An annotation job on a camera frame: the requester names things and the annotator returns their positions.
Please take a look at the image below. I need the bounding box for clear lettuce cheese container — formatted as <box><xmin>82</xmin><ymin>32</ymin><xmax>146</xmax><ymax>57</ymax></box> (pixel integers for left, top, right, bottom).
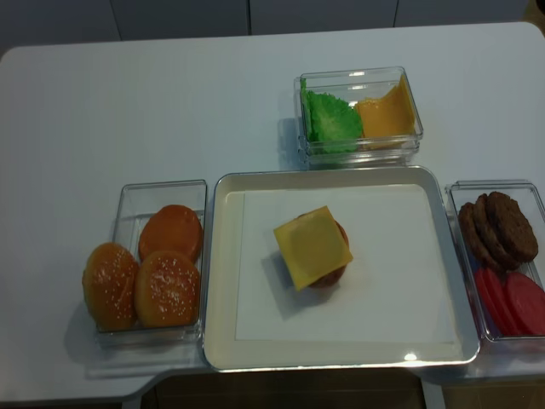
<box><xmin>294</xmin><ymin>66</ymin><xmax>423</xmax><ymax>169</ymax></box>

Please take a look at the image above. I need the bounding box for red tomato slice middle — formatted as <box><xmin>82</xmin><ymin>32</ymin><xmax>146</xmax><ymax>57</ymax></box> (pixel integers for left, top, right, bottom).
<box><xmin>479</xmin><ymin>268</ymin><xmax>522</xmax><ymax>337</ymax></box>

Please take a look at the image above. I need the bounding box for brown patty middle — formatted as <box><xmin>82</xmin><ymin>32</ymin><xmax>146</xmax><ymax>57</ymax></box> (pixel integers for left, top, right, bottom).
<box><xmin>473</xmin><ymin>193</ymin><xmax>520</xmax><ymax>271</ymax></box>

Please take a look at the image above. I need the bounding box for orange cheese slice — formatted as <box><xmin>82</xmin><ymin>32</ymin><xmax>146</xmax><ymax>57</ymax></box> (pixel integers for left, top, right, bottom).
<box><xmin>353</xmin><ymin>73</ymin><xmax>422</xmax><ymax>141</ymax></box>

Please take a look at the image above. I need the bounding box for red tomato slice back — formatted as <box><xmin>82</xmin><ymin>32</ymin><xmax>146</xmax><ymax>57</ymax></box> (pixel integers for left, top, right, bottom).
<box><xmin>474</xmin><ymin>268</ymin><xmax>511</xmax><ymax>336</ymax></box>

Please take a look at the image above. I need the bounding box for red tomato slice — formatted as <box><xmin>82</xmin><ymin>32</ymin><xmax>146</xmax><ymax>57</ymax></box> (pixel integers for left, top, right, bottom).
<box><xmin>504</xmin><ymin>272</ymin><xmax>544</xmax><ymax>336</ymax></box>
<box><xmin>479</xmin><ymin>268</ymin><xmax>522</xmax><ymax>337</ymax></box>
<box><xmin>474</xmin><ymin>268</ymin><xmax>511</xmax><ymax>336</ymax></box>

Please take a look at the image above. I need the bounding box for clear patty tomato container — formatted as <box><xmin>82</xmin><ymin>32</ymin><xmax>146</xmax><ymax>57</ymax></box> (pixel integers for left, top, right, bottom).
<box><xmin>445</xmin><ymin>180</ymin><xmax>544</xmax><ymax>354</ymax></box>

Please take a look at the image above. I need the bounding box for plain orange bun bottom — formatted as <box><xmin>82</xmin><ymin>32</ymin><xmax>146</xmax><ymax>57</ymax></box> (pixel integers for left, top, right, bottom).
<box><xmin>138</xmin><ymin>204</ymin><xmax>204</xmax><ymax>262</ymax></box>

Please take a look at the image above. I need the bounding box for green lettuce leaf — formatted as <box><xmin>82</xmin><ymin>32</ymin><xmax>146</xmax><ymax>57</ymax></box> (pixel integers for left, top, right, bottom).
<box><xmin>300</xmin><ymin>79</ymin><xmax>363</xmax><ymax>154</ymax></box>

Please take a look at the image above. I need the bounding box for brown patty back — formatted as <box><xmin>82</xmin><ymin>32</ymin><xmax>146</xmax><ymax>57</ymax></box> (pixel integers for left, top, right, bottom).
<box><xmin>458</xmin><ymin>202</ymin><xmax>506</xmax><ymax>274</ymax></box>

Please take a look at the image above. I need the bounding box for brown patty front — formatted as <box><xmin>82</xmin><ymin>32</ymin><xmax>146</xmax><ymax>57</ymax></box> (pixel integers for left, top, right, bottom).
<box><xmin>485</xmin><ymin>191</ymin><xmax>539</xmax><ymax>262</ymax></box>

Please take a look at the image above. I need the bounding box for sesame bun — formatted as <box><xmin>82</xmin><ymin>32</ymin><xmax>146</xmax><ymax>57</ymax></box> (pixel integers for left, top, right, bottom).
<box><xmin>135</xmin><ymin>251</ymin><xmax>200</xmax><ymax>328</ymax></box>
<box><xmin>82</xmin><ymin>242</ymin><xmax>140</xmax><ymax>331</ymax></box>

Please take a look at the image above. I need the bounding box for red tomato slice front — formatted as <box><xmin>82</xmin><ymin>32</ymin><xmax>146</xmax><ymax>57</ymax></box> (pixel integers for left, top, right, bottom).
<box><xmin>504</xmin><ymin>272</ymin><xmax>544</xmax><ymax>336</ymax></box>

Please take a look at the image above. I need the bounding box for clear bun container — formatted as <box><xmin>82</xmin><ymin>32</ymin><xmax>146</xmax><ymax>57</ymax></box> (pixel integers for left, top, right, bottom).
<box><xmin>96</xmin><ymin>180</ymin><xmax>208</xmax><ymax>348</ymax></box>

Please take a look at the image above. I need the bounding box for yellow cheese slice on burger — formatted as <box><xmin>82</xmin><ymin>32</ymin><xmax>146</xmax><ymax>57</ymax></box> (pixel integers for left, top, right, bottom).
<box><xmin>272</xmin><ymin>204</ymin><xmax>354</xmax><ymax>293</ymax></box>

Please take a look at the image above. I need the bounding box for white metal tray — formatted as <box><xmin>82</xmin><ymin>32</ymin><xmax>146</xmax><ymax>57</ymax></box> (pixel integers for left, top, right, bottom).
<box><xmin>203</xmin><ymin>166</ymin><xmax>479</xmax><ymax>371</ymax></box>

